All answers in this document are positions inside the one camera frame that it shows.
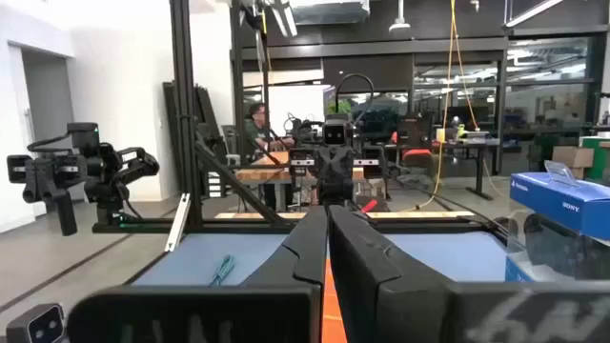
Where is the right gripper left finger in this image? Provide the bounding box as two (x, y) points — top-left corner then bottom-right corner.
(66, 204), (330, 343)

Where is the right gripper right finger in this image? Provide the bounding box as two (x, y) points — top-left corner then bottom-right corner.
(328, 204), (610, 343)

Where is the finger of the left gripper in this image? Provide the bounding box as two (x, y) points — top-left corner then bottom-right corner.
(335, 147), (356, 190)
(314, 147), (336, 190)

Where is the teal black braided cable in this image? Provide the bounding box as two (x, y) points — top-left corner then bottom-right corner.
(208, 253), (236, 288)

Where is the background wooden table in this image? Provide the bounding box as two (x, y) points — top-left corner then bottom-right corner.
(234, 151), (368, 186)

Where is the blue-grey table mat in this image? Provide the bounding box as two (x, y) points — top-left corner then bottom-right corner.
(132, 232), (510, 287)

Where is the person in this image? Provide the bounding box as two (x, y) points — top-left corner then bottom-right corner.
(243, 101), (296, 153)

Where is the red office chair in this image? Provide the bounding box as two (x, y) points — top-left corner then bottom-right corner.
(390, 131), (436, 178)

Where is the white metal bar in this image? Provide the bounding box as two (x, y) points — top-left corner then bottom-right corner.
(164, 192), (192, 253)

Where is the black desk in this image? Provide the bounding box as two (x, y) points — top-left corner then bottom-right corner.
(437, 131), (501, 201)

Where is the white pendant lamp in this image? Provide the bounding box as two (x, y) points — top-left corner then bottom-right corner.
(388, 0), (412, 33)

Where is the blue Sony PlayStation box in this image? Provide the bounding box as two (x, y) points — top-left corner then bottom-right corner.
(503, 160), (610, 283)

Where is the cardboard box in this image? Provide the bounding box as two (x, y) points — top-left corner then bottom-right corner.
(551, 145), (596, 180)

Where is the green box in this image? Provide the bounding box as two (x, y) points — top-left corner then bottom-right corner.
(579, 136), (610, 182)

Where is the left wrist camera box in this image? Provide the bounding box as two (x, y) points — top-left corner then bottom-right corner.
(322, 120), (348, 148)

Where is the black aluminium rig frame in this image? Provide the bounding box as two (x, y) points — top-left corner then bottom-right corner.
(92, 0), (509, 237)

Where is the yellow hanging cable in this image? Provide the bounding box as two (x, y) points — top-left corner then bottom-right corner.
(403, 0), (481, 213)

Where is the grey table-level camera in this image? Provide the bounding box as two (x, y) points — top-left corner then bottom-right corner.
(5, 303), (67, 343)

